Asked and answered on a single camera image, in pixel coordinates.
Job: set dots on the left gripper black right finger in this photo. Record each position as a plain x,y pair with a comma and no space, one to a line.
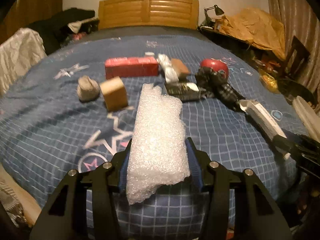
257,215

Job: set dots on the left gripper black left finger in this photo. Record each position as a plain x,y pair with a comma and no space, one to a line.
64,214

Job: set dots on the white toothpaste box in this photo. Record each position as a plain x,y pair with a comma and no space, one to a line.
262,117

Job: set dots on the white foam packing piece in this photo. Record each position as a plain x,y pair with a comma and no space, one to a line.
158,154

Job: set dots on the black plastic bag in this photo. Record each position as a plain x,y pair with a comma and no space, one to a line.
213,85

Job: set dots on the tan sponge cube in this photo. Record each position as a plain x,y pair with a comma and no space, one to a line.
114,94

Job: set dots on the white floral plastic basin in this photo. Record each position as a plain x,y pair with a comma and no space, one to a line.
308,117

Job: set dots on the dark wooden chair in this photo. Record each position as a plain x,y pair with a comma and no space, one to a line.
296,59

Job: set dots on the dark cluttered desk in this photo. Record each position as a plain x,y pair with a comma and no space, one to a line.
258,57

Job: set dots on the red apple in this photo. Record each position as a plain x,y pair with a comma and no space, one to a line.
217,66

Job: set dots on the grey rolled sock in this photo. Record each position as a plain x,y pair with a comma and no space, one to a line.
87,89

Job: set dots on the brown patterned curtain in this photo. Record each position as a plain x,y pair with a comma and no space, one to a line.
299,20

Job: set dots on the black white printed packet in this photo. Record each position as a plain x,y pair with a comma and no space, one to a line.
185,91

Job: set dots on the crumpled brown paper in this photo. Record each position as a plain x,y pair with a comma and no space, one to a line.
255,27

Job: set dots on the brown sponge block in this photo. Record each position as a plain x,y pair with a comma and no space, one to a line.
180,68

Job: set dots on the white rolled sock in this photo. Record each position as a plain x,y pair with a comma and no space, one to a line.
166,65

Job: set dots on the red rectangular box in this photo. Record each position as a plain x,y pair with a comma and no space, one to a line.
131,67

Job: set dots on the black desk lamp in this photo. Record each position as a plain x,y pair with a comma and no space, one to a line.
209,21

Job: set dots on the white silvery plastic sheet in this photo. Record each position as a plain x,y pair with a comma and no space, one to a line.
18,54

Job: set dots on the grey bed sheet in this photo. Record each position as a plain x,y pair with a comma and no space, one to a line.
140,31

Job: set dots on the black clothes pile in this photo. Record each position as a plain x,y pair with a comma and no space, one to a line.
55,30

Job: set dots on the wooden bed headboard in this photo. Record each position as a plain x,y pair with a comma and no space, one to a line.
168,13

